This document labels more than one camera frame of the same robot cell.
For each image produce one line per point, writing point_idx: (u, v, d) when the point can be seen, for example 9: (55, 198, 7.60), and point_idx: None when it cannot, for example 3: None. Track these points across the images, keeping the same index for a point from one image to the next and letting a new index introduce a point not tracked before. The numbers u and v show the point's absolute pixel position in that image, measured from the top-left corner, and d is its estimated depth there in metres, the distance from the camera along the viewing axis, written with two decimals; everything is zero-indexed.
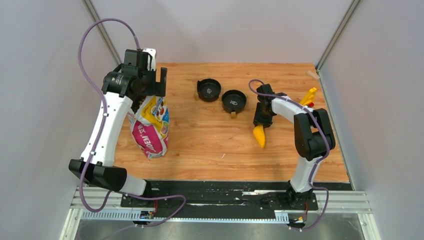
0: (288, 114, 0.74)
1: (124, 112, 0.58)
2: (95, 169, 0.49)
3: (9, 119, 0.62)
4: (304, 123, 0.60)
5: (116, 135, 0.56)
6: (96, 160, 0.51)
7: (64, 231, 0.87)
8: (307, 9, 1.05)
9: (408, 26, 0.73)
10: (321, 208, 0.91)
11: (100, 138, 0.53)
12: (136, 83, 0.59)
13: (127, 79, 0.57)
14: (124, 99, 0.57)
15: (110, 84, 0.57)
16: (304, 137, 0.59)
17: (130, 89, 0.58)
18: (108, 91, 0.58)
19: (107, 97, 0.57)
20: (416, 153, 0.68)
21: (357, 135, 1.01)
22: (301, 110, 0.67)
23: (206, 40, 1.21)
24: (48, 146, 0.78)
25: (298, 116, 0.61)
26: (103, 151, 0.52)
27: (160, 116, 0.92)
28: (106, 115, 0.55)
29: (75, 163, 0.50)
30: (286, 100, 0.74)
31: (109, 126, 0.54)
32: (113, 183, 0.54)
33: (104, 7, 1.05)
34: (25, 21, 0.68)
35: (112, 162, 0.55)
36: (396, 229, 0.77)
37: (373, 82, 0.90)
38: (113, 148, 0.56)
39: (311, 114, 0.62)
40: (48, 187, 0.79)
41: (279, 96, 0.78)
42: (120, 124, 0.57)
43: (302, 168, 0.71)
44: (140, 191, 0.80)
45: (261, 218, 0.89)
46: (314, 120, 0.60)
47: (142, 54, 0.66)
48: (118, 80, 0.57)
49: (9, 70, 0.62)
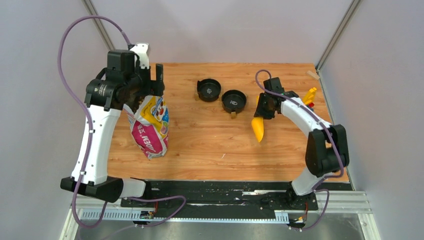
0: (297, 121, 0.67)
1: (112, 125, 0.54)
2: (87, 189, 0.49)
3: (9, 119, 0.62)
4: (320, 142, 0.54)
5: (107, 149, 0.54)
6: (87, 180, 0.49)
7: (64, 231, 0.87)
8: (307, 9, 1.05)
9: (407, 26, 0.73)
10: (321, 208, 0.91)
11: (89, 157, 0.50)
12: (122, 91, 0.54)
13: (112, 88, 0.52)
14: (109, 113, 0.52)
15: (94, 96, 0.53)
16: (318, 156, 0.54)
17: (115, 99, 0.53)
18: (92, 103, 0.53)
19: (91, 110, 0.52)
20: (416, 153, 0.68)
21: (357, 135, 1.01)
22: (317, 123, 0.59)
23: (206, 40, 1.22)
24: (47, 146, 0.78)
25: (314, 133, 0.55)
26: (94, 170, 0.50)
27: (160, 116, 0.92)
28: (92, 132, 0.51)
29: (66, 183, 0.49)
30: (298, 105, 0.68)
31: (97, 144, 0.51)
32: (109, 198, 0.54)
33: (103, 7, 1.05)
34: (24, 21, 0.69)
35: (106, 176, 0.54)
36: (396, 229, 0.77)
37: (373, 82, 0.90)
38: (105, 163, 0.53)
39: (329, 132, 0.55)
40: (48, 187, 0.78)
41: (290, 99, 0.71)
42: (109, 138, 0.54)
43: (308, 178, 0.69)
44: (140, 194, 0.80)
45: (261, 218, 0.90)
46: (331, 140, 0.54)
47: (126, 55, 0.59)
48: (101, 90, 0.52)
49: (8, 69, 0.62)
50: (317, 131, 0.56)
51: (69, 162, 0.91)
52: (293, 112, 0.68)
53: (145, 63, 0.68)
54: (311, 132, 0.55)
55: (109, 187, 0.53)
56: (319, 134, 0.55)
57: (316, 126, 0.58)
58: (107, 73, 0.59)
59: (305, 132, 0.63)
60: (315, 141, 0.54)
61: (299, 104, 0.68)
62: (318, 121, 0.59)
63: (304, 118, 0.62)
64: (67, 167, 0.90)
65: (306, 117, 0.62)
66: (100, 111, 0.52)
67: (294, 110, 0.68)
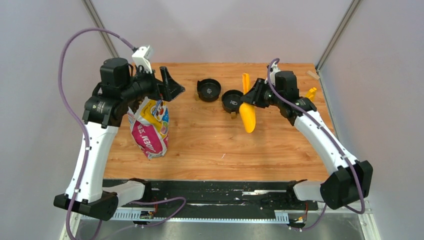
0: (314, 142, 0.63)
1: (108, 143, 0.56)
2: (80, 207, 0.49)
3: (9, 119, 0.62)
4: (345, 184, 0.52)
5: (102, 167, 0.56)
6: (81, 198, 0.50)
7: (64, 231, 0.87)
8: (306, 9, 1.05)
9: (407, 26, 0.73)
10: (321, 208, 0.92)
11: (84, 174, 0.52)
12: (119, 109, 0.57)
13: (110, 107, 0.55)
14: (107, 130, 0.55)
15: (92, 114, 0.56)
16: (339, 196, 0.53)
17: (114, 116, 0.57)
18: (89, 120, 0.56)
19: (88, 128, 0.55)
20: (416, 153, 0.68)
21: (357, 136, 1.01)
22: (341, 158, 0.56)
23: (206, 40, 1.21)
24: (47, 146, 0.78)
25: (341, 176, 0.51)
26: (88, 187, 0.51)
27: (160, 116, 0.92)
28: (89, 148, 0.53)
29: (59, 200, 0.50)
30: (319, 126, 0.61)
31: (93, 160, 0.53)
32: (104, 215, 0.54)
33: (103, 7, 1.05)
34: (25, 21, 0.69)
35: (100, 194, 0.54)
36: (397, 229, 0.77)
37: (373, 82, 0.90)
38: (100, 181, 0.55)
39: (355, 171, 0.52)
40: (48, 187, 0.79)
41: (311, 116, 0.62)
42: (105, 155, 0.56)
43: (315, 193, 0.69)
44: (139, 196, 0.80)
45: (261, 218, 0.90)
46: (357, 181, 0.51)
47: (119, 68, 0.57)
48: (99, 108, 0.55)
49: (8, 69, 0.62)
50: (341, 171, 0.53)
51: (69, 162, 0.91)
52: (311, 132, 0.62)
53: (148, 68, 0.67)
54: (335, 173, 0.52)
55: (102, 205, 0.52)
56: (343, 174, 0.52)
57: (340, 163, 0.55)
58: (102, 87, 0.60)
59: (324, 160, 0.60)
60: (339, 182, 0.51)
61: (320, 124, 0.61)
62: (343, 157, 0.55)
63: (326, 148, 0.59)
64: (67, 167, 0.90)
65: (329, 146, 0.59)
66: (97, 128, 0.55)
67: (313, 130, 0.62)
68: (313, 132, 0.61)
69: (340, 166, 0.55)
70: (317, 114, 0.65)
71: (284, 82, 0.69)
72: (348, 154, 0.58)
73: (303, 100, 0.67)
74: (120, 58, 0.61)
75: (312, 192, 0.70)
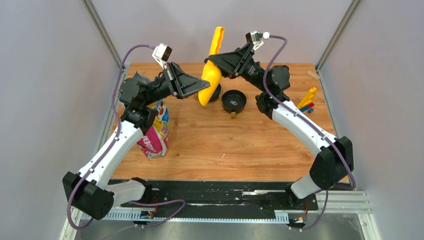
0: (292, 129, 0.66)
1: (132, 142, 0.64)
2: (86, 186, 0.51)
3: (9, 118, 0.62)
4: (330, 160, 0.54)
5: (117, 162, 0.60)
6: (92, 178, 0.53)
7: (64, 231, 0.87)
8: (307, 9, 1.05)
9: (407, 26, 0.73)
10: (321, 208, 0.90)
11: (102, 159, 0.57)
12: (151, 118, 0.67)
13: (143, 117, 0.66)
14: (137, 130, 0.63)
15: (127, 117, 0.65)
16: (328, 173, 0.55)
17: (145, 124, 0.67)
18: (125, 119, 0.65)
19: (123, 124, 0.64)
20: (416, 152, 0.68)
21: (356, 135, 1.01)
22: (321, 138, 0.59)
23: (206, 40, 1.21)
24: (48, 147, 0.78)
25: (324, 154, 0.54)
26: (102, 171, 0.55)
27: (159, 116, 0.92)
28: (116, 139, 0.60)
29: (71, 175, 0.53)
30: (295, 114, 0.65)
31: (115, 149, 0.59)
32: (96, 209, 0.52)
33: (103, 7, 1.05)
34: (25, 21, 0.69)
35: (104, 186, 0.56)
36: (396, 229, 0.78)
37: (373, 81, 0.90)
38: (110, 174, 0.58)
39: (336, 147, 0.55)
40: (47, 187, 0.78)
41: (286, 105, 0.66)
42: (124, 152, 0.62)
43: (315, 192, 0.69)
44: (138, 197, 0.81)
45: (261, 218, 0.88)
46: (341, 156, 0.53)
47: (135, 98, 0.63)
48: (136, 114, 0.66)
49: (8, 69, 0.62)
50: (324, 150, 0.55)
51: (69, 162, 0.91)
52: (287, 120, 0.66)
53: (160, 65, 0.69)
54: (319, 154, 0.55)
55: (104, 196, 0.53)
56: (327, 153, 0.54)
57: (322, 144, 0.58)
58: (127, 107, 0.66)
59: (309, 147, 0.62)
60: (324, 161, 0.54)
61: (296, 112, 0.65)
62: (323, 137, 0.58)
63: (306, 132, 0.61)
64: (67, 167, 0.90)
65: (309, 131, 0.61)
66: (130, 126, 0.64)
67: (290, 119, 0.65)
68: (291, 120, 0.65)
69: (322, 147, 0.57)
70: (292, 104, 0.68)
71: (277, 87, 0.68)
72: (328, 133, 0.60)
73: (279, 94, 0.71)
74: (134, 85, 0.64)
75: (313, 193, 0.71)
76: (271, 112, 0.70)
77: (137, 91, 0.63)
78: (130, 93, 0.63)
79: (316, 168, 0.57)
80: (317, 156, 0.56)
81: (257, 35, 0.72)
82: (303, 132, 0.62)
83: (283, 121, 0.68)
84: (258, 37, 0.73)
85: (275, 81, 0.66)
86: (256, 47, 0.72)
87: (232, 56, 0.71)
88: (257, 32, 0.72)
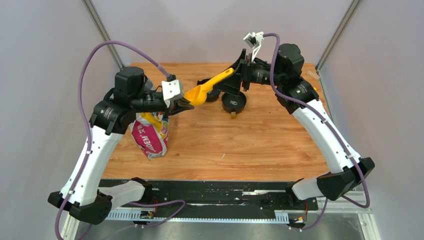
0: (314, 135, 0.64)
1: (109, 148, 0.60)
2: (70, 210, 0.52)
3: (10, 118, 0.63)
4: (347, 181, 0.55)
5: (99, 173, 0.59)
6: (74, 200, 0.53)
7: (64, 231, 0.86)
8: (307, 9, 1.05)
9: (407, 26, 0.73)
10: (321, 208, 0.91)
11: (80, 177, 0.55)
12: (126, 118, 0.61)
13: (115, 116, 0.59)
14: (109, 136, 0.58)
15: (98, 118, 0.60)
16: (341, 191, 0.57)
17: (119, 123, 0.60)
18: (95, 124, 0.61)
19: (93, 131, 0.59)
20: (417, 153, 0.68)
21: (356, 135, 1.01)
22: (347, 157, 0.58)
23: (206, 40, 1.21)
24: (47, 147, 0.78)
25: (344, 175, 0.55)
26: (82, 191, 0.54)
27: (160, 116, 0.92)
28: (89, 152, 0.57)
29: (53, 198, 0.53)
30: (324, 120, 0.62)
31: (91, 164, 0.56)
32: (91, 221, 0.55)
33: (103, 7, 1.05)
34: (24, 20, 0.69)
35: (93, 199, 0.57)
36: (396, 229, 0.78)
37: (373, 82, 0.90)
38: (95, 186, 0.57)
39: (359, 169, 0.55)
40: (47, 187, 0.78)
41: (310, 107, 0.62)
42: (104, 161, 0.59)
43: (316, 192, 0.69)
44: (138, 197, 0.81)
45: (261, 218, 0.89)
46: (362, 178, 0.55)
47: (132, 79, 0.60)
48: (107, 113, 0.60)
49: (9, 70, 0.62)
50: (347, 172, 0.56)
51: (69, 162, 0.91)
52: (313, 126, 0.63)
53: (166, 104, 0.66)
54: (341, 174, 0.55)
55: (94, 211, 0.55)
56: (348, 175, 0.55)
57: (345, 164, 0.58)
58: (114, 92, 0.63)
59: (327, 159, 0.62)
60: (344, 181, 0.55)
61: (325, 119, 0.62)
62: (349, 156, 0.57)
63: (331, 146, 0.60)
64: (67, 167, 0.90)
65: (334, 146, 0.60)
66: (101, 134, 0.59)
67: (316, 124, 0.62)
68: (317, 127, 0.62)
69: (345, 167, 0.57)
70: (318, 105, 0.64)
71: (288, 64, 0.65)
72: (353, 151, 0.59)
73: (303, 86, 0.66)
74: (136, 70, 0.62)
75: (313, 194, 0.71)
76: (294, 108, 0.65)
77: (138, 73, 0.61)
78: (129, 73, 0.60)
79: (329, 182, 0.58)
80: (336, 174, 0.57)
81: (249, 38, 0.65)
82: (328, 146, 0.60)
83: (306, 123, 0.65)
84: (252, 41, 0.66)
85: (284, 56, 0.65)
86: (255, 53, 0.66)
87: (233, 78, 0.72)
88: (249, 34, 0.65)
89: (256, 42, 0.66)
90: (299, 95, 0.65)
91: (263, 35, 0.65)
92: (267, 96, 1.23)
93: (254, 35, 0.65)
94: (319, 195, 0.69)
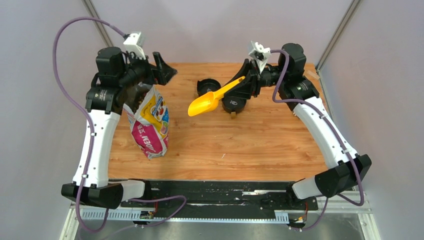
0: (311, 128, 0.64)
1: (111, 128, 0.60)
2: (89, 192, 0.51)
3: (9, 119, 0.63)
4: (342, 176, 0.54)
5: (106, 155, 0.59)
6: (90, 183, 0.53)
7: (64, 231, 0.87)
8: (306, 9, 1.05)
9: (407, 26, 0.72)
10: (321, 208, 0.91)
11: (91, 160, 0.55)
12: (121, 96, 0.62)
13: (111, 97, 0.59)
14: (110, 116, 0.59)
15: (94, 103, 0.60)
16: (337, 186, 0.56)
17: (116, 103, 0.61)
18: (92, 108, 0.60)
19: (92, 115, 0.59)
20: (417, 154, 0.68)
21: (356, 136, 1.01)
22: (343, 152, 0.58)
23: (206, 40, 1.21)
24: (45, 147, 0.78)
25: (338, 169, 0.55)
26: (96, 172, 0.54)
27: (159, 116, 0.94)
28: (94, 134, 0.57)
29: (67, 189, 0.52)
30: (322, 116, 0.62)
31: (98, 146, 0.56)
32: (109, 203, 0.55)
33: (103, 7, 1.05)
34: (24, 21, 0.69)
35: (106, 181, 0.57)
36: (396, 229, 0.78)
37: (373, 82, 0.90)
38: (106, 168, 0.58)
39: (355, 165, 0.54)
40: (46, 188, 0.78)
41: (309, 104, 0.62)
42: (109, 142, 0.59)
43: (312, 190, 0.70)
44: (140, 194, 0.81)
45: (261, 218, 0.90)
46: (357, 174, 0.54)
47: (114, 59, 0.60)
48: (102, 96, 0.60)
49: (8, 70, 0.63)
50: (341, 166, 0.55)
51: (68, 162, 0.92)
52: (311, 120, 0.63)
53: (141, 55, 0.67)
54: (335, 168, 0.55)
55: (109, 193, 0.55)
56: (343, 169, 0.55)
57: (341, 157, 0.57)
58: (99, 77, 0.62)
59: (324, 154, 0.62)
60: (339, 176, 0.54)
61: (323, 114, 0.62)
62: (345, 150, 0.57)
63: (328, 141, 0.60)
64: (66, 167, 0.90)
65: (331, 140, 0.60)
66: (100, 115, 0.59)
67: (314, 119, 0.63)
68: (316, 122, 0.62)
69: (340, 161, 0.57)
70: (317, 100, 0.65)
71: (291, 61, 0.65)
72: (350, 147, 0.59)
73: (305, 84, 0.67)
74: (113, 48, 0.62)
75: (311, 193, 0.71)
76: (294, 104, 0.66)
77: (117, 52, 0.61)
78: (109, 53, 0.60)
79: (326, 178, 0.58)
80: (331, 169, 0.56)
81: (255, 52, 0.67)
82: (324, 139, 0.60)
83: (305, 118, 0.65)
84: (257, 54, 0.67)
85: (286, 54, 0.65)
86: (262, 66, 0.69)
87: (244, 86, 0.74)
88: (255, 49, 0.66)
89: (261, 55, 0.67)
90: (300, 92, 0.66)
91: (270, 51, 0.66)
92: (267, 96, 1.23)
93: (260, 51, 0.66)
94: (319, 195, 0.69)
